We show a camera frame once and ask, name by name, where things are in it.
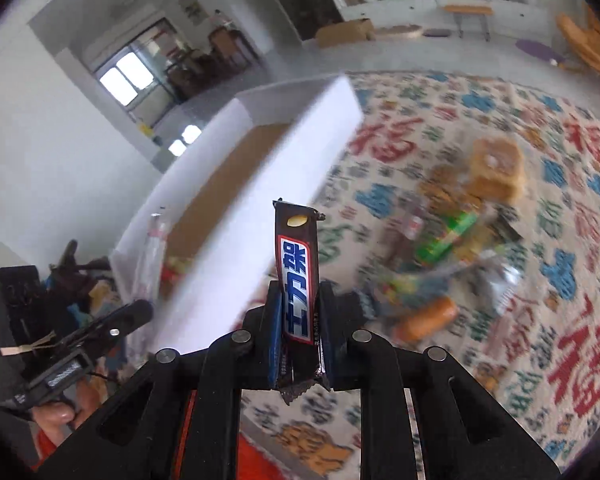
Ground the white television cabinet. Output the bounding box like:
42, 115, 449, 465
339, 0, 557, 43

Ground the clear plastic bottle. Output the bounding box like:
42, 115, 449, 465
131, 211, 174, 311

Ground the bagged sliced bread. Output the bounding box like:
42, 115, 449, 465
466, 136, 527, 207

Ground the silver snack packet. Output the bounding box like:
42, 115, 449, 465
474, 249, 525, 317

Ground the brown cookie packet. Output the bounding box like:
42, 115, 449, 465
419, 164, 481, 217

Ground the framed wall picture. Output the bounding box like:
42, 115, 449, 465
178, 0, 204, 27

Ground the brown cardboard box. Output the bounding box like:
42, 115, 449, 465
314, 17, 377, 49

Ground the printed woven blanket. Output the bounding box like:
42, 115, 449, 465
237, 72, 600, 480

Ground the orange snack packet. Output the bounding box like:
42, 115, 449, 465
394, 295, 459, 345

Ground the orange lounge chair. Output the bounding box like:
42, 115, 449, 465
555, 6, 600, 82

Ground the white board panel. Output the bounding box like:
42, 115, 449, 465
111, 74, 365, 361

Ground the brown chocolate bar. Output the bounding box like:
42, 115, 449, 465
272, 198, 327, 406

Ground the yellow red snack packet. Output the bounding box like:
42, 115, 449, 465
161, 254, 197, 287

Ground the red white snack packet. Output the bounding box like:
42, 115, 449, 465
389, 209, 427, 262

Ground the person's left hand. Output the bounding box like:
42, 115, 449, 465
31, 372, 103, 450

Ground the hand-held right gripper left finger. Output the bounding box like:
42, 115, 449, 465
37, 280, 291, 480

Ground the purple round mat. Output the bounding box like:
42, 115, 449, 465
514, 38, 567, 64

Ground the beige round cushion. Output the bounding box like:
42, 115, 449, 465
372, 24, 424, 42

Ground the wooden stool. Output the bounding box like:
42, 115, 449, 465
442, 3, 495, 42

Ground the green snack packet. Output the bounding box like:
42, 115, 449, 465
414, 209, 482, 269

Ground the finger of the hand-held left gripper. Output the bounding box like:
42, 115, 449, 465
60, 299, 154, 358
49, 239, 113, 286

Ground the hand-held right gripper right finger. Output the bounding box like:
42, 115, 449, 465
317, 280, 563, 480

